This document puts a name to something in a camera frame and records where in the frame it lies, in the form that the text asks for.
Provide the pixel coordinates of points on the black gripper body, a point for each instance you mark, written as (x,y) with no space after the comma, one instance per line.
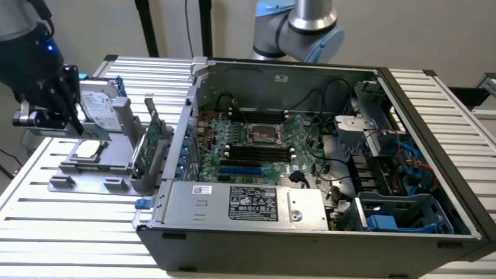
(30,61)

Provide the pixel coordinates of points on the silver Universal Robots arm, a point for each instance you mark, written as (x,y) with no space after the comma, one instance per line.
(309,17)

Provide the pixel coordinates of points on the green RAM stick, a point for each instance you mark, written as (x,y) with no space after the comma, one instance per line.
(96,135)

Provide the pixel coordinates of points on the black RAM slot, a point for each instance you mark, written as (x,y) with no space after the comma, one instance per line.
(258,155)
(257,114)
(258,147)
(258,151)
(257,120)
(258,160)
(257,117)
(257,111)

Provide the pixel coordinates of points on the short black expansion slot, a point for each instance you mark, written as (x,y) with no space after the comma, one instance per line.
(232,178)

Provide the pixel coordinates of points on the blue expansion slot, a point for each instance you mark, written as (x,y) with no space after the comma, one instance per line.
(240,170)

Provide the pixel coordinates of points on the silver hard disk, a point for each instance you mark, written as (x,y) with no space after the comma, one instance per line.
(98,107)

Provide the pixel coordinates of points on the blue disk caddy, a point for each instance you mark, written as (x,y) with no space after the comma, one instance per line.
(120,85)

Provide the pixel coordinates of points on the silver CPU chip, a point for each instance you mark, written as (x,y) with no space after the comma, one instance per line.
(90,149)

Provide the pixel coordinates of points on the green graphics card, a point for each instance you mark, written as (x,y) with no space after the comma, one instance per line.
(149,145)

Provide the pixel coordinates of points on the grey parts rack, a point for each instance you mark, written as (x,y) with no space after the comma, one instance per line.
(116,174)

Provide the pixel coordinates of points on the black stand pole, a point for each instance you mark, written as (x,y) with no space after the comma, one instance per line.
(146,26)
(206,26)

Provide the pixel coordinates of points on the blue case latch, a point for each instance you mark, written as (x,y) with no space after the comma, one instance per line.
(142,203)

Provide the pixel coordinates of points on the metal CPU socket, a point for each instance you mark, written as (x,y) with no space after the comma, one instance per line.
(262,133)

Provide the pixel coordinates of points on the silver power supply unit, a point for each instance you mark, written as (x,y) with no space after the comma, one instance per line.
(240,206)

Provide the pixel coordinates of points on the green motherboard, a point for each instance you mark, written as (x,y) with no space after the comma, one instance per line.
(297,145)

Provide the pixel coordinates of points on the black open PC case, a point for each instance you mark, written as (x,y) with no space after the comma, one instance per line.
(270,250)

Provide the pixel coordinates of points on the grey metal disk bay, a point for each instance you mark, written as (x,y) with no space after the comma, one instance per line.
(368,122)

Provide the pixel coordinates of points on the blue drive cage latch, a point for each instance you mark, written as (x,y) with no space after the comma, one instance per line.
(381,223)

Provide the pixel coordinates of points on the blue-grey plastic drive cage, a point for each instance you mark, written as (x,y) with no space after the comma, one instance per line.
(418,209)

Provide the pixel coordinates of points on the black box beside table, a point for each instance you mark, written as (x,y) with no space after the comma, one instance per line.
(466,97)

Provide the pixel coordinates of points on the aluminium side frame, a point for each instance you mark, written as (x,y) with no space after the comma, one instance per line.
(485,84)

